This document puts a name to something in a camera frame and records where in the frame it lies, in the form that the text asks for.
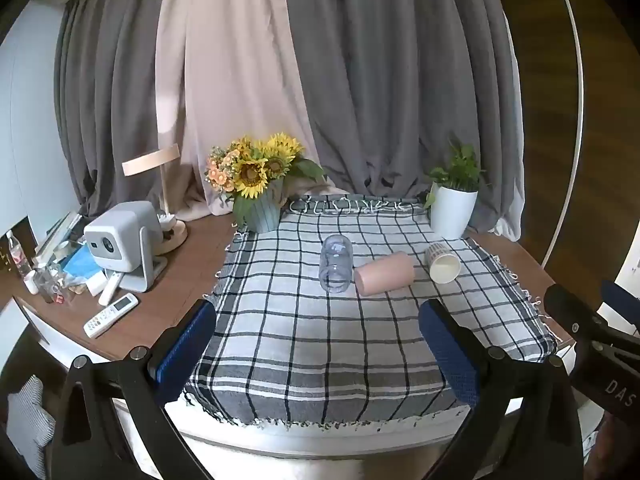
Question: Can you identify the green potted plant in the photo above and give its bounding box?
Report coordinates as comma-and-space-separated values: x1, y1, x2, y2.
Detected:
423, 142, 489, 209

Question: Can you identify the grey checked tablecloth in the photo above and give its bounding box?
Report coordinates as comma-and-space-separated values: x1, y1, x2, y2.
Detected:
182, 193, 559, 429

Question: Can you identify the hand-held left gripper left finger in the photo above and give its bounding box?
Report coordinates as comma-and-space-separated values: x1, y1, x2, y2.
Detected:
47, 299, 217, 480

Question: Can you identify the white plant pot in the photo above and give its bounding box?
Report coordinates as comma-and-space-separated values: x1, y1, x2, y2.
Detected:
429, 183, 480, 240

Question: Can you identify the grey curtain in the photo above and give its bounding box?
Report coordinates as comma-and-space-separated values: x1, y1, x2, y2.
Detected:
53, 0, 190, 222
281, 0, 527, 244

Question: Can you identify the plastic water bottle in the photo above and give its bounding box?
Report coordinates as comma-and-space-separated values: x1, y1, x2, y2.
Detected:
6, 231, 32, 279

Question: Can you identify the stack of books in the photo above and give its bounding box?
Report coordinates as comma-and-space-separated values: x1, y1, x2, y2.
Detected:
34, 211, 85, 262

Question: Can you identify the blue tissue pack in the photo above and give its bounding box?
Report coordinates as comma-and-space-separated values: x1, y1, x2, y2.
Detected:
61, 249, 105, 282

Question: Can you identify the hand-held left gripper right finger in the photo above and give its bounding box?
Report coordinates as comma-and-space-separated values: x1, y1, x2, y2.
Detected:
419, 298, 587, 480

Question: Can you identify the small glass bottle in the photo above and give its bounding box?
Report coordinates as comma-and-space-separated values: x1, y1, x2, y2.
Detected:
37, 260, 67, 304

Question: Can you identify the small white box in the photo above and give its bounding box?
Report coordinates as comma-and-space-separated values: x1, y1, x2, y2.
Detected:
84, 269, 109, 297

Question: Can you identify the teal ribbed vase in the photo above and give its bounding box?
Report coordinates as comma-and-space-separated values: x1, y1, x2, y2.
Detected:
244, 180, 286, 234

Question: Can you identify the pink cup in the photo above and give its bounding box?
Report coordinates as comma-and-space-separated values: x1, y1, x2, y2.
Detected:
354, 251, 416, 297

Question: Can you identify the beige curtain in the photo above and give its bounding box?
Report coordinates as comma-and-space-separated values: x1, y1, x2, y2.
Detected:
154, 0, 347, 219

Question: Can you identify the large white remote control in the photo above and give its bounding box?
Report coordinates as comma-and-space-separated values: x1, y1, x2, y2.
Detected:
83, 293, 140, 339

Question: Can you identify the sunflower bouquet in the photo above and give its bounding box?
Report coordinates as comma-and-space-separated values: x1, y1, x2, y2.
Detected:
205, 132, 329, 228

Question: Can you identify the white curved frame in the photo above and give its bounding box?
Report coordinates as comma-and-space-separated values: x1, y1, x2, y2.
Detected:
541, 0, 586, 268

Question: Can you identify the white paper cup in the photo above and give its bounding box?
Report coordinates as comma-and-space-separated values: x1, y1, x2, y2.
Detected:
424, 242, 461, 284

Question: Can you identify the grey white projector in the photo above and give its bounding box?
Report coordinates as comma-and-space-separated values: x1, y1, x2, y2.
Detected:
83, 200, 169, 292

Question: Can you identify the small white remote control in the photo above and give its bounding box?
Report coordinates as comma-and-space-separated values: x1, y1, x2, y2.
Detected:
98, 272, 121, 306

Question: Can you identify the wooden desk lamp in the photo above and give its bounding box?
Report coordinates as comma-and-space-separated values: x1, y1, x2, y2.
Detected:
122, 143, 189, 254

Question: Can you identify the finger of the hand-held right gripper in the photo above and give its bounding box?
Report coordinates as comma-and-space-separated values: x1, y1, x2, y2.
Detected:
600, 280, 640, 336
544, 284, 640, 357

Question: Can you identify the clear glass jar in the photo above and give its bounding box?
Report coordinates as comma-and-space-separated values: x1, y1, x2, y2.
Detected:
319, 234, 354, 294

